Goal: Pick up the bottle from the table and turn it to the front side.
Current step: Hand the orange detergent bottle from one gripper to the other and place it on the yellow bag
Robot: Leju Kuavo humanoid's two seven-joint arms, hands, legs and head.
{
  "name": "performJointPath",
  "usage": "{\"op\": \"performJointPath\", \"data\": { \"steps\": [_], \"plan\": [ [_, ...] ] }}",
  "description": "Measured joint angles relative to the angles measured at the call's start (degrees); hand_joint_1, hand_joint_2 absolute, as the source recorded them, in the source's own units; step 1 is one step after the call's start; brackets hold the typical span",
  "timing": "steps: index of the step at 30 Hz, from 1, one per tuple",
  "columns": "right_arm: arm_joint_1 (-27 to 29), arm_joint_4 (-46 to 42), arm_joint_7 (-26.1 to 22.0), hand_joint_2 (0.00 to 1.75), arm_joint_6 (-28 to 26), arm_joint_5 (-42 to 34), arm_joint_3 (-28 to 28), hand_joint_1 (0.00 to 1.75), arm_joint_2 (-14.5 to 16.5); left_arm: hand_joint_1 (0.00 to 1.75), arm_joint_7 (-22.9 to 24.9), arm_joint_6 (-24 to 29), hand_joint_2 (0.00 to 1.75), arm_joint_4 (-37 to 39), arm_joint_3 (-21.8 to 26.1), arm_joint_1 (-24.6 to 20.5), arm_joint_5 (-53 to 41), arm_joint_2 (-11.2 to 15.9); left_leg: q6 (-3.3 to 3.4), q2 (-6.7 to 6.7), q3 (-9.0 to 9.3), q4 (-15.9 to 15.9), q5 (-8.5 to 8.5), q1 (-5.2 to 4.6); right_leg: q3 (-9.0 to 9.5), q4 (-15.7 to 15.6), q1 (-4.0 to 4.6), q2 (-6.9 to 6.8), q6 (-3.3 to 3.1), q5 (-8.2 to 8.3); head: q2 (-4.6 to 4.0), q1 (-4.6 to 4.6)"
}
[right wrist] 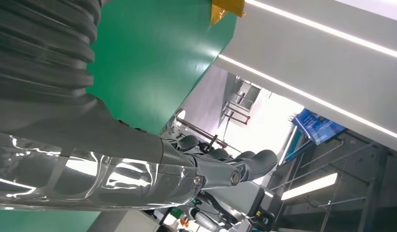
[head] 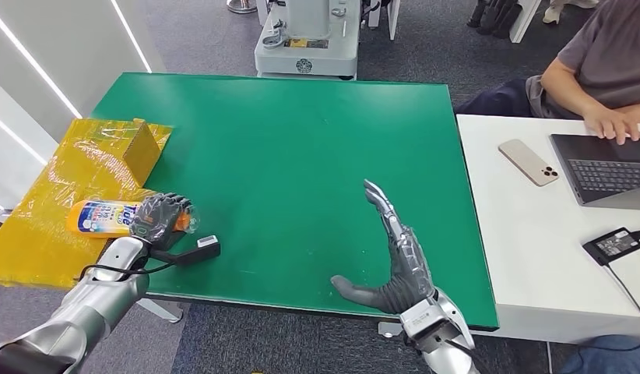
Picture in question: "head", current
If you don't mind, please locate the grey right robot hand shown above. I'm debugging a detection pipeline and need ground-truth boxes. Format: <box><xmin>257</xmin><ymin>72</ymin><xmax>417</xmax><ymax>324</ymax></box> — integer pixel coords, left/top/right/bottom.
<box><xmin>330</xmin><ymin>178</ymin><xmax>438</xmax><ymax>316</ymax></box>

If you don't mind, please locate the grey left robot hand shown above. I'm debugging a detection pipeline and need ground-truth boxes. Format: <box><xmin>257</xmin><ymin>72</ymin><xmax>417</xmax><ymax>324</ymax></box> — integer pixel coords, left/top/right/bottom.
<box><xmin>129</xmin><ymin>192</ymin><xmax>198</xmax><ymax>252</ymax></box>

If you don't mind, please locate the orange detergent bottle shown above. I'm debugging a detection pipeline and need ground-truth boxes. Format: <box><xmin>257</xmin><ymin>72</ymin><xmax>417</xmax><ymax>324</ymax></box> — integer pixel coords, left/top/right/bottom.
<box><xmin>65</xmin><ymin>198</ymin><xmax>200</xmax><ymax>240</ymax></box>

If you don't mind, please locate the white table foot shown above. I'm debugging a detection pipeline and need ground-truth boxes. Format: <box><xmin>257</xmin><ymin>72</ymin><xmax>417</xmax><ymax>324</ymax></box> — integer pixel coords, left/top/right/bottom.
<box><xmin>136</xmin><ymin>298</ymin><xmax>185</xmax><ymax>325</ymax></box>
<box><xmin>377</xmin><ymin>322</ymin><xmax>406</xmax><ymax>340</ymax></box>

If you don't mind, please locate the yellow taped cardboard box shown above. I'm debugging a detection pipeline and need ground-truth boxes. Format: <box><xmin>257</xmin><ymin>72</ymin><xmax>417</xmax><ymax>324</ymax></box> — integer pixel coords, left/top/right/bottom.
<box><xmin>0</xmin><ymin>117</ymin><xmax>174</xmax><ymax>291</ymax></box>

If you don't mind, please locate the beige smartphone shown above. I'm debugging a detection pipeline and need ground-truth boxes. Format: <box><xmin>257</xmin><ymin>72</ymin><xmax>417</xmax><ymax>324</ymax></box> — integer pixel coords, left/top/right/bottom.
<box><xmin>498</xmin><ymin>138</ymin><xmax>561</xmax><ymax>188</ymax></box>

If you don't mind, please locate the black power adapter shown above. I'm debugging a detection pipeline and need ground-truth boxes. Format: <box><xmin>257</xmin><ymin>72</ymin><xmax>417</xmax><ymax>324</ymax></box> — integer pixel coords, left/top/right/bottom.
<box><xmin>582</xmin><ymin>228</ymin><xmax>640</xmax><ymax>268</ymax></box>

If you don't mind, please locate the blue fabric object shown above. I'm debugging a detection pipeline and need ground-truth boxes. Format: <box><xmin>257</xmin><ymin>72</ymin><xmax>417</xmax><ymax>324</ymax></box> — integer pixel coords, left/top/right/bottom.
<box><xmin>559</xmin><ymin>334</ymin><xmax>640</xmax><ymax>374</ymax></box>

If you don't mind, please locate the dark grey laptop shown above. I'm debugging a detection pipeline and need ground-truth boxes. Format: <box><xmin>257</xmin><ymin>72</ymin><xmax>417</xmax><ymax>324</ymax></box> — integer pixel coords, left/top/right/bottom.
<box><xmin>549</xmin><ymin>133</ymin><xmax>640</xmax><ymax>212</ymax></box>

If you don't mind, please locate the grey machine base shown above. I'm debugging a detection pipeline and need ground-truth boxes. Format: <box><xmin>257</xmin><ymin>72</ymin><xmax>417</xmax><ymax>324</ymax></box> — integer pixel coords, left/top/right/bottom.
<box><xmin>253</xmin><ymin>0</ymin><xmax>363</xmax><ymax>82</ymax></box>

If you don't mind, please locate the chrome round stand base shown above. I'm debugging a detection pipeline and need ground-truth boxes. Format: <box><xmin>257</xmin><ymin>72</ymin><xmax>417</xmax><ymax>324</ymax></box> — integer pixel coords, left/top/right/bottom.
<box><xmin>226</xmin><ymin>0</ymin><xmax>259</xmax><ymax>16</ymax></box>

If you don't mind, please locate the person's hand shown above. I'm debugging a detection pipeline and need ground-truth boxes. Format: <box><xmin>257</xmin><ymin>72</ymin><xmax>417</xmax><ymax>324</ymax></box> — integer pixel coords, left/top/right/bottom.
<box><xmin>581</xmin><ymin>104</ymin><xmax>640</xmax><ymax>146</ymax></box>

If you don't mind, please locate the white furniture panel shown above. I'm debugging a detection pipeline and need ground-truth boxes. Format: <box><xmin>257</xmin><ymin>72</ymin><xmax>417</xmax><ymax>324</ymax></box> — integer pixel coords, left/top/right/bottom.
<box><xmin>368</xmin><ymin>0</ymin><xmax>403</xmax><ymax>42</ymax></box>

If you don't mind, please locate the black shoes pair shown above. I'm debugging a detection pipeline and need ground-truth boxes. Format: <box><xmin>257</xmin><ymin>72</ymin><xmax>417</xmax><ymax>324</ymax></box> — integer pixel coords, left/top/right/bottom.
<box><xmin>466</xmin><ymin>0</ymin><xmax>522</xmax><ymax>41</ymax></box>

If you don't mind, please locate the white furniture leg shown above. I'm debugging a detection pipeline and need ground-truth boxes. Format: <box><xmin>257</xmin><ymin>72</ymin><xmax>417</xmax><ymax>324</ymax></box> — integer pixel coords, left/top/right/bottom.
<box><xmin>509</xmin><ymin>0</ymin><xmax>543</xmax><ymax>45</ymax></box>

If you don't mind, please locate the seated person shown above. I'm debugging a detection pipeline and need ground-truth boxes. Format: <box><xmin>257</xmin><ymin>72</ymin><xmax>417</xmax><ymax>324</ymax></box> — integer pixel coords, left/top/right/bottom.
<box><xmin>455</xmin><ymin>0</ymin><xmax>640</xmax><ymax>145</ymax></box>

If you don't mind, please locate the pale shoe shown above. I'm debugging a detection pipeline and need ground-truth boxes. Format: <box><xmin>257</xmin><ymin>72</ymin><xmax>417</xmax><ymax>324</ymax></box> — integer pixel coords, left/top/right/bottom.
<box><xmin>542</xmin><ymin>0</ymin><xmax>600</xmax><ymax>26</ymax></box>

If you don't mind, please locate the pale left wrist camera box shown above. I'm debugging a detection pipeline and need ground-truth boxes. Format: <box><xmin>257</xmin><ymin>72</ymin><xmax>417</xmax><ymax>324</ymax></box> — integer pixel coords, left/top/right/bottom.
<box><xmin>153</xmin><ymin>234</ymin><xmax>222</xmax><ymax>267</ymax></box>

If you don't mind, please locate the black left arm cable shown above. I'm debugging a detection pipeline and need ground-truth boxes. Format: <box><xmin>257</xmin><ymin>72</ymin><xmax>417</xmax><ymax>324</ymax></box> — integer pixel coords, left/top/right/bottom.
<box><xmin>78</xmin><ymin>261</ymin><xmax>178</xmax><ymax>283</ymax></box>

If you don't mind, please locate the black adapter cable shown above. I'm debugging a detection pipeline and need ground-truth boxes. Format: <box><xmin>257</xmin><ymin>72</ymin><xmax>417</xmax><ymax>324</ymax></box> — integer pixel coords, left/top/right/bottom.
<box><xmin>604</xmin><ymin>229</ymin><xmax>640</xmax><ymax>326</ymax></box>

